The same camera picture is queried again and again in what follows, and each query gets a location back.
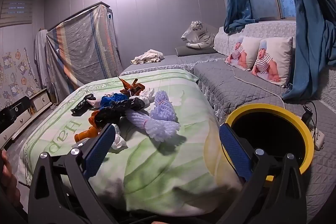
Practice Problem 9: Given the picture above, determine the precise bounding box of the purple foam net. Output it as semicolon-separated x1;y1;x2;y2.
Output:
125;110;182;143
154;91;175;122

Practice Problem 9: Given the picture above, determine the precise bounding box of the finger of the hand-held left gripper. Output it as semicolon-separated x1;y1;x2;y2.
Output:
12;97;30;121

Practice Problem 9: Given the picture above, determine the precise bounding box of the yellow rimmed waste bin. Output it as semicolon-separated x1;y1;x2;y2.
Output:
203;104;315;188

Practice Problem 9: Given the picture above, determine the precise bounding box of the orange plastic bag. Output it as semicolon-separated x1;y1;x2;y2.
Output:
74;110;101;143
118;77;145;96

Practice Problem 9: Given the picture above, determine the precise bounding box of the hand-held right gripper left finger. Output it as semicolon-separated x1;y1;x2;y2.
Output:
28;124;116;224

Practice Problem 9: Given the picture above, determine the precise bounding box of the white window blind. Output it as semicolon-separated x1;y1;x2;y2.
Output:
0;0;36;28

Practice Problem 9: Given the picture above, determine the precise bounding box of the baby print pillow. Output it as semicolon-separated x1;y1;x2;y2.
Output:
225;35;260;71
251;37;293;88

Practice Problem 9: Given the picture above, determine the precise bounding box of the cream clothes pile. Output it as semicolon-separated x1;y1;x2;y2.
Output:
131;49;165;65

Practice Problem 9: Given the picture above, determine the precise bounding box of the grey bolster cushion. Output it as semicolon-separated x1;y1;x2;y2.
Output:
175;46;218;57

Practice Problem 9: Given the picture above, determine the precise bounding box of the grey hanging cloth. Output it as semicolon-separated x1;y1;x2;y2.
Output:
34;29;51;89

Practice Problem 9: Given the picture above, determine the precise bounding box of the light grey lace sofa cover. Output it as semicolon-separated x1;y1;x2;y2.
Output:
213;21;297;56

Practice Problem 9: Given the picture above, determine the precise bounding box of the cartoon print mat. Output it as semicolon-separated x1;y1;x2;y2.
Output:
0;48;40;111

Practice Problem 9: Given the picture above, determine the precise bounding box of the grey quilted sofa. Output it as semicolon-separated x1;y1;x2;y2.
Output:
119;21;336;224

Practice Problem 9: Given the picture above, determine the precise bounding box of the white low cabinet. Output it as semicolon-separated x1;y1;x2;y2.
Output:
0;89;52;149

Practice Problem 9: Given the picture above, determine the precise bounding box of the person's left hand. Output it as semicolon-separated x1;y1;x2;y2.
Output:
0;149;21;210

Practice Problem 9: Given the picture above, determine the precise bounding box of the small black plastic bag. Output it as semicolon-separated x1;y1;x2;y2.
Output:
70;93;95;115

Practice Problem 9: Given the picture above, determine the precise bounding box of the white cable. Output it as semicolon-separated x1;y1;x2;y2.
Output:
226;30;286;109

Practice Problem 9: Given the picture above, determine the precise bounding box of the large black plastic bag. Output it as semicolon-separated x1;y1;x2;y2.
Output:
94;97;145;128

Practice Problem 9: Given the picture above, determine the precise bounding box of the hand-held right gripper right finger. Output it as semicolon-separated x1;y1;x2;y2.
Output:
219;124;308;224

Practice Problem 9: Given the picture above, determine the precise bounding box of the blue plastic bag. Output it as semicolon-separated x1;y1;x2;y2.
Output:
100;94;128;109

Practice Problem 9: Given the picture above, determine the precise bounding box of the black charger with cable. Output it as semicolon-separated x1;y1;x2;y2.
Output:
301;101;318;125

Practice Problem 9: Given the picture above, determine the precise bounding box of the striped bed sheet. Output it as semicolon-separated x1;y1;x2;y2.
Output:
46;4;124;104

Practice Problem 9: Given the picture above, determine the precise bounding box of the green floral blanket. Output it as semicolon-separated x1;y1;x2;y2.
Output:
17;69;244;218

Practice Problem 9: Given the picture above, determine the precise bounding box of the white pink plastic wrapper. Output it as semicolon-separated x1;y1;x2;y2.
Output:
87;94;111;109

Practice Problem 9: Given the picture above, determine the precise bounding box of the white tiger plush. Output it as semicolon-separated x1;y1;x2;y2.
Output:
181;21;218;50

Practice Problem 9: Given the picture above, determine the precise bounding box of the white power strip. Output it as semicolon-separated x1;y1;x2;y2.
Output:
306;123;325;151

